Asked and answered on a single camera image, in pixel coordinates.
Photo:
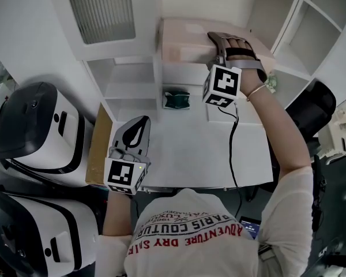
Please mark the pale green crumpled item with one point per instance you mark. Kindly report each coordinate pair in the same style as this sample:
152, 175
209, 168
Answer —
271, 82

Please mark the black office chair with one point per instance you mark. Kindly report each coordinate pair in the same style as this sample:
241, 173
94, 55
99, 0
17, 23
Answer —
311, 108

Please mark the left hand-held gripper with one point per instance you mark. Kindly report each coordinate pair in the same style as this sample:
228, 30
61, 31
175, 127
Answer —
124, 175

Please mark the white plastic machine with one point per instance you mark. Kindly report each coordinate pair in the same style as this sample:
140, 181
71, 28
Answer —
340, 131

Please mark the white desk shelf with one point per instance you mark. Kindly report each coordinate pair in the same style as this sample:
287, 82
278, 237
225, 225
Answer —
132, 79

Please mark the person's right forearm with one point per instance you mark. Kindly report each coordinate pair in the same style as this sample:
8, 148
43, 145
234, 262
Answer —
276, 125

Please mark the pink object box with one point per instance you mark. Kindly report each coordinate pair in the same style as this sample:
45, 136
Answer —
187, 42

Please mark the black smartphone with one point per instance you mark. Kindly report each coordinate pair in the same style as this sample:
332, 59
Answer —
250, 228

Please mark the brown cardboard box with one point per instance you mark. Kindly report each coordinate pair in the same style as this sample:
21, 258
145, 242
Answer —
99, 149

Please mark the white printed t-shirt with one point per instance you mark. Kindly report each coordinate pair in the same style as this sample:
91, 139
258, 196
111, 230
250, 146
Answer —
196, 241

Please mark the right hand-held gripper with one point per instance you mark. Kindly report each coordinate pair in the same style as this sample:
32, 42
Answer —
223, 82

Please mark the person's right hand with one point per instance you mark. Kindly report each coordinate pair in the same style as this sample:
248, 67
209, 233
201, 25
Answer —
237, 43

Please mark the person's left forearm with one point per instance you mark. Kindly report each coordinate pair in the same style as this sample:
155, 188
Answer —
116, 215

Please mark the white and black headset device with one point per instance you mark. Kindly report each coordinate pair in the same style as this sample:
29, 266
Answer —
46, 134
40, 235

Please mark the white cubby bookcase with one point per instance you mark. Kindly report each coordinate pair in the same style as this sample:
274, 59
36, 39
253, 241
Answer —
311, 33

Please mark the green crumpled packet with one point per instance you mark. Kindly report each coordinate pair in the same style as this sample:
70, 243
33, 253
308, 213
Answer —
177, 100

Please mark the black stand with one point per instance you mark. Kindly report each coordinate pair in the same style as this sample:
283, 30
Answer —
318, 192

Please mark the ribbed glass cabinet door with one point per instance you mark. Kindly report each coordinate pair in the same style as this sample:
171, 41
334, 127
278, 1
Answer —
101, 10

